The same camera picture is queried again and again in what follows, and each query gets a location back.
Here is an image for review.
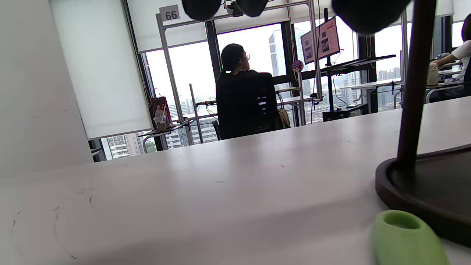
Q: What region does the person's left hand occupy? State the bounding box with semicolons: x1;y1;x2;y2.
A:
181;0;412;35

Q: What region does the dark wooden key rack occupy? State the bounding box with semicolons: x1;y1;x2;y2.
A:
375;0;471;248

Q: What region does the green vegetable scraper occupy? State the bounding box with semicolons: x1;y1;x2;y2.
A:
372;210;450;265

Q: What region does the black desk top board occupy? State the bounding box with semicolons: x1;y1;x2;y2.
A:
319;54;397;73

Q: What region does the computer monitor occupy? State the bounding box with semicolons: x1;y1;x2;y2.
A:
300;16;341;65

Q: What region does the black monitor stand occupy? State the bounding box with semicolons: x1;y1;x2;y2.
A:
323;7;334;112

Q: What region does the black computer case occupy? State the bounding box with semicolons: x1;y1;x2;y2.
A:
323;104;369;122

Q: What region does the beige cloth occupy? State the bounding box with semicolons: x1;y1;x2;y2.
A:
277;108;291;129

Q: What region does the black office chair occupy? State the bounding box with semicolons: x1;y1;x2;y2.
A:
215;73;284;141

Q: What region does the narrow white roller blind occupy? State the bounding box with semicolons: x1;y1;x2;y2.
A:
127;0;209;54

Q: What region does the small grey sign plate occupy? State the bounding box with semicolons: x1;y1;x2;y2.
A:
159;4;181;22

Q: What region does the small dark side table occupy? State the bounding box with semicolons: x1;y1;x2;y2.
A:
138;123;194;152

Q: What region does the red picture carton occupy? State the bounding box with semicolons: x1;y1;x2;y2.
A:
149;97;172;128

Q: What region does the wide white roller blind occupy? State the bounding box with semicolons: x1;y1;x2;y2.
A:
49;0;153;140

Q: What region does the silver aluminium frame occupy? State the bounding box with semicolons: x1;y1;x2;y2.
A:
156;0;323;124

